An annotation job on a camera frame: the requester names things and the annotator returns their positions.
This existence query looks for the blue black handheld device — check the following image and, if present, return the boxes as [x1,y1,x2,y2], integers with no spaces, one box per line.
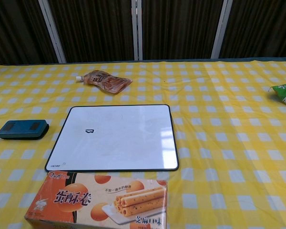
[0,120,50,140]

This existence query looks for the white rectangular mat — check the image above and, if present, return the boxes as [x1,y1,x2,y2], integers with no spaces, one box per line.
[44,104,180,172]

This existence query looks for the brown spout pouch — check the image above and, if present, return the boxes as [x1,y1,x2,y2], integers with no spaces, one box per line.
[76,70,133,94]

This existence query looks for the yellow white checkered tablecloth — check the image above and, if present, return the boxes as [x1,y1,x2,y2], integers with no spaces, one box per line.
[0,57,286,229]

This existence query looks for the black curtain panel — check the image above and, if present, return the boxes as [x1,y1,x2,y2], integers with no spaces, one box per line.
[220,0,286,59]
[0,0,62,65]
[41,0,137,64]
[141,0,224,60]

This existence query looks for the orange egg roll box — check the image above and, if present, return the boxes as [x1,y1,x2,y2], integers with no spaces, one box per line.
[23,171,169,229]

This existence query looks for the white partition post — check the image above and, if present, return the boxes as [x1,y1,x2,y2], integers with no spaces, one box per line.
[212,0,234,59]
[131,0,143,61]
[37,0,67,64]

